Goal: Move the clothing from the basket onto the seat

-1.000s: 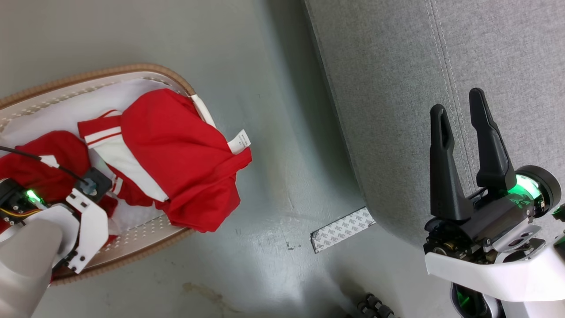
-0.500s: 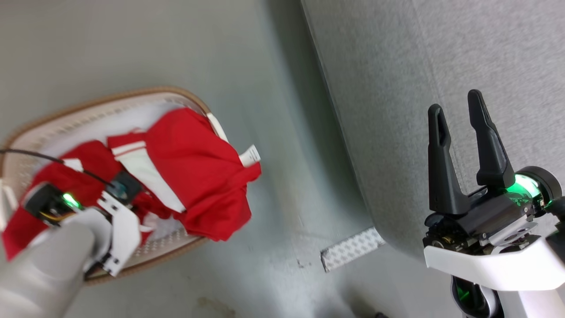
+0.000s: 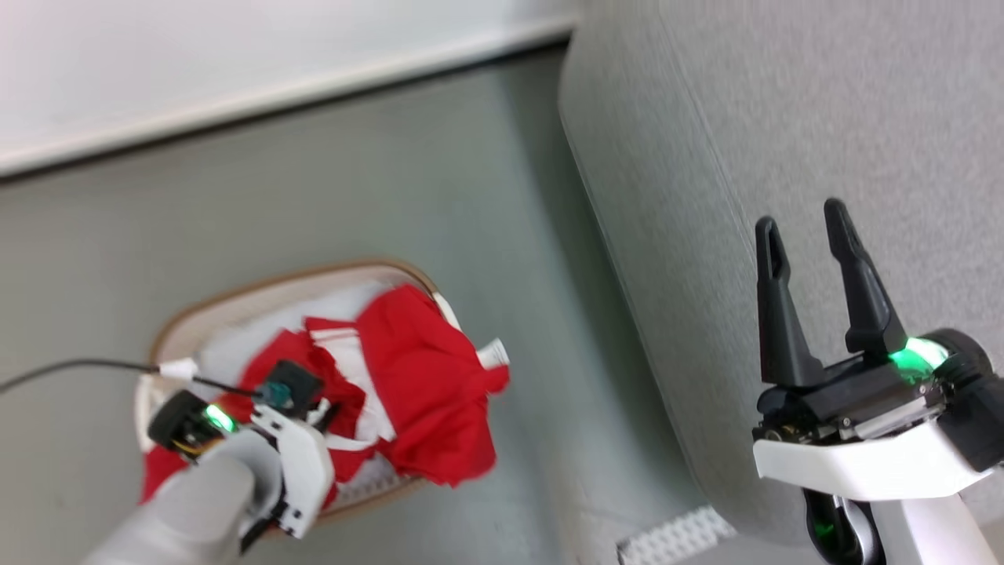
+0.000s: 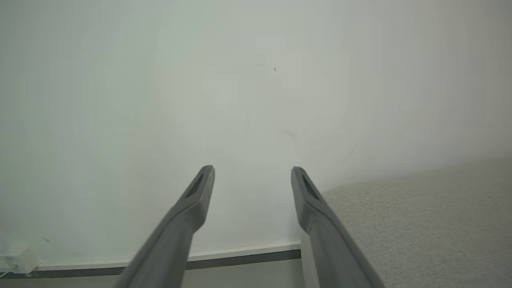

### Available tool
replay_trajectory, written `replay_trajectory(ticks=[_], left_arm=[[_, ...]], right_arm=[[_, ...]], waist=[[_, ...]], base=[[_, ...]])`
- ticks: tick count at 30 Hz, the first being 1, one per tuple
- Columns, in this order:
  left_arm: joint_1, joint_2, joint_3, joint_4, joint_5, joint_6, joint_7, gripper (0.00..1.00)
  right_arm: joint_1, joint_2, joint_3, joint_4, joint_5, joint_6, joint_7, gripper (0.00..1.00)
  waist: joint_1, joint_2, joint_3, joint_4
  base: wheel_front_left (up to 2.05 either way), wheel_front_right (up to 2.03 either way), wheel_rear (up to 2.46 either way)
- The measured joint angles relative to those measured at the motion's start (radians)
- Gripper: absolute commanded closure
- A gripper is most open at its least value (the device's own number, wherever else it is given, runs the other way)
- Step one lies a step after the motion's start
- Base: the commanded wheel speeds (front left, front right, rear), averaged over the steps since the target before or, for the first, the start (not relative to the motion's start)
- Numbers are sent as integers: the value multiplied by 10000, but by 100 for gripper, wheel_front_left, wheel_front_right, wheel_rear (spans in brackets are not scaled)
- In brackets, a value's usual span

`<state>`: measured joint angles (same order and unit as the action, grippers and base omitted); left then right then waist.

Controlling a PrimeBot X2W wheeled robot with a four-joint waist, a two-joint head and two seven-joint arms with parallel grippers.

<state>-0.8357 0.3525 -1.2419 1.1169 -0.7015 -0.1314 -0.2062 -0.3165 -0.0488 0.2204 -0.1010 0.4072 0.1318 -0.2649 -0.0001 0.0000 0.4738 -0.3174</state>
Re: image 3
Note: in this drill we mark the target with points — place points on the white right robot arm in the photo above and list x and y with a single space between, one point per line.
941 526

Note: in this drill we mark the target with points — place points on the white laundry basket brown rim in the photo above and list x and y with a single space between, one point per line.
235 306

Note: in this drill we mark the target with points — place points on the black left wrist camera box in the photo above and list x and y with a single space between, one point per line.
296 383

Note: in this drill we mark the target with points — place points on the pale blue cloth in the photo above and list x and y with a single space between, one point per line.
251 337

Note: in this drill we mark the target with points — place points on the red white striped clothing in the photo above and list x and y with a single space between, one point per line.
427 392

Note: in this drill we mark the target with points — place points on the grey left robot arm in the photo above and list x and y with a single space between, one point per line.
184 514

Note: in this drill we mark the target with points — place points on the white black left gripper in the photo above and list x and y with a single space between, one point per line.
302 471

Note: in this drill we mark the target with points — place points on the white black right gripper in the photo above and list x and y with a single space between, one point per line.
855 463

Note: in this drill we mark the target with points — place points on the white perforated plastic panel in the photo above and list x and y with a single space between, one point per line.
678 537

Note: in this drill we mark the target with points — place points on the white wall baseboard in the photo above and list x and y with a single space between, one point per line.
274 78

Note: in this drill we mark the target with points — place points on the grey fabric sofa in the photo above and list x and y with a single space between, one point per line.
784 157

